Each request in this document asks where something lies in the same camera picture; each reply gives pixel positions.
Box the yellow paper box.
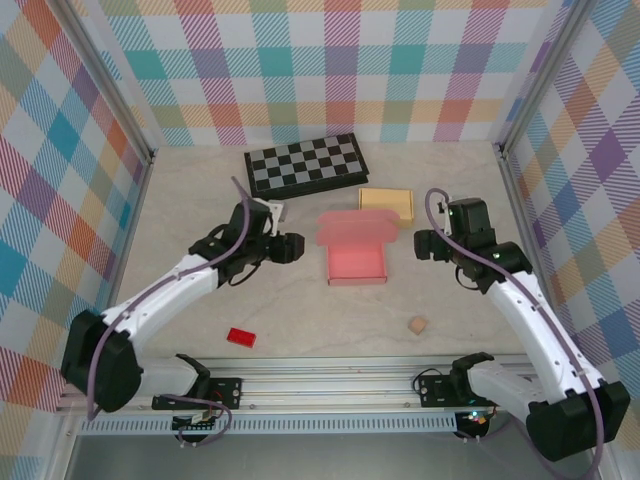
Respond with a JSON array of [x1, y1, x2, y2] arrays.
[[357, 187, 416, 230]]

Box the pink paper box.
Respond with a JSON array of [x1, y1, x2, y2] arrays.
[[314, 209, 401, 287]]

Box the black grey folding chessboard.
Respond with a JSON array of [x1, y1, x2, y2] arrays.
[[243, 133, 371, 206]]

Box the red toy brick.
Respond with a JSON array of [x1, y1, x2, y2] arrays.
[[226, 327, 259, 348]]

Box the right small circuit board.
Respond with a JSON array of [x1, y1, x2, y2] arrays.
[[457, 409, 494, 429]]

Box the small circuit board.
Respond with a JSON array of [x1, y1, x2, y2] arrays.
[[172, 410, 221, 432], [457, 409, 494, 429]]

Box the left small circuit board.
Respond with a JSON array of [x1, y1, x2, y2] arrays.
[[172, 410, 221, 432]]

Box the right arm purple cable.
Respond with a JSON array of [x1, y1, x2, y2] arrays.
[[424, 187, 604, 480]]

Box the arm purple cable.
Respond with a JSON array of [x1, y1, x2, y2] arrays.
[[87, 175, 251, 449], [424, 187, 604, 480]]

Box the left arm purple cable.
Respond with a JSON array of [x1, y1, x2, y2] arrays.
[[87, 175, 251, 449]]

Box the right aluminium side rail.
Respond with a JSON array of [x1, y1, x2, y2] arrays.
[[496, 142, 572, 369]]

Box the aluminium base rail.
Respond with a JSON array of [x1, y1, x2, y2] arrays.
[[54, 355, 609, 415]]

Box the slotted grey cable duct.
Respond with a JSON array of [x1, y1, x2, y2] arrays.
[[79, 417, 459, 435]]

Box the right aluminium frame post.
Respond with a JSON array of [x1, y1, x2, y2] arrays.
[[497, 0, 599, 156]]

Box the aluminium frame post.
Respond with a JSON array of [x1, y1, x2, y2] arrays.
[[497, 0, 599, 156], [49, 0, 157, 166]]

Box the left aluminium frame post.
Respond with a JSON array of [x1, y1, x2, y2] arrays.
[[49, 0, 157, 166]]

